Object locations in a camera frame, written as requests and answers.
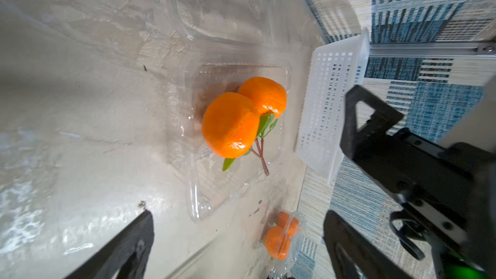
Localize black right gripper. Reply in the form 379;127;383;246
340;85;495;278

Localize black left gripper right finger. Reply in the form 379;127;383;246
323;211;410;278

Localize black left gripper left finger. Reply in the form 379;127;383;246
67;210;154;278

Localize orange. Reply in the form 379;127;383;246
238;77;288;119
201;92;260;159

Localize clear clamshell container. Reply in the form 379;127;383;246
164;0;291;220
255;205;307;276

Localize orange right container left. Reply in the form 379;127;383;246
264;226;291;260

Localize orange container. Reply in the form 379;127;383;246
264;226;291;260
276;211;300;237

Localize white plastic perforated basket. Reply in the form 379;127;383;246
295;28;370;185

